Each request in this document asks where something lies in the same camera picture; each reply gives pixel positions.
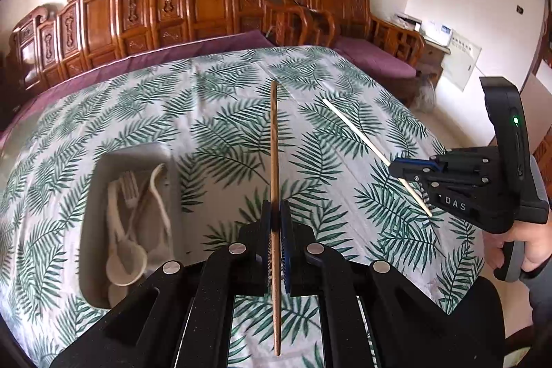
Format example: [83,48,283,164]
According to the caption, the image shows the white plastic chopstick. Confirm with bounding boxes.
[323,99,433,218]

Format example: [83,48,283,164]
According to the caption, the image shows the white plastic fork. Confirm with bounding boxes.
[119,171,139,230]

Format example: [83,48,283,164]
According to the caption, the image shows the purple armchair cushion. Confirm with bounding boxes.
[333,37,416,79]

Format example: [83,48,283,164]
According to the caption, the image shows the plastic bag on floor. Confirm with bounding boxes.
[410,75,437,113]

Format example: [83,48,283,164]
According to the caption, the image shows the wooden side table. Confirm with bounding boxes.
[414,40,451,88]

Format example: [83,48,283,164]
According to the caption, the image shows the carved wooden armchair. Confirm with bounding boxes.
[282,0,426,69]

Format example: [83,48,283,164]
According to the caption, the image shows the carved wooden long sofa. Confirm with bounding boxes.
[1,0,339,99]

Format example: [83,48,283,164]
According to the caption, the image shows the dark brown wooden chopstick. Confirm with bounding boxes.
[270,80,282,357]

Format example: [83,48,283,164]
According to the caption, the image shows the purple sofa cushion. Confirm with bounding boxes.
[1,30,273,147]

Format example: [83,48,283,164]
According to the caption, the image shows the grey rectangular tray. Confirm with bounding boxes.
[79,143,186,309]

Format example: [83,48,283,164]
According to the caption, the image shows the items on side table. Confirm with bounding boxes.
[392,13,452,47]

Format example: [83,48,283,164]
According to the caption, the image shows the white electrical panel door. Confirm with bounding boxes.
[442,30,482,91]

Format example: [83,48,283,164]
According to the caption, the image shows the metal fork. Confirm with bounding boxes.
[129,163,171,248]

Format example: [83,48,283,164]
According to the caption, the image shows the green leaf print tablecloth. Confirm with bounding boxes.
[1,47,484,367]

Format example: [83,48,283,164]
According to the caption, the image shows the person's right hand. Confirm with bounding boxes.
[483,213,552,273]

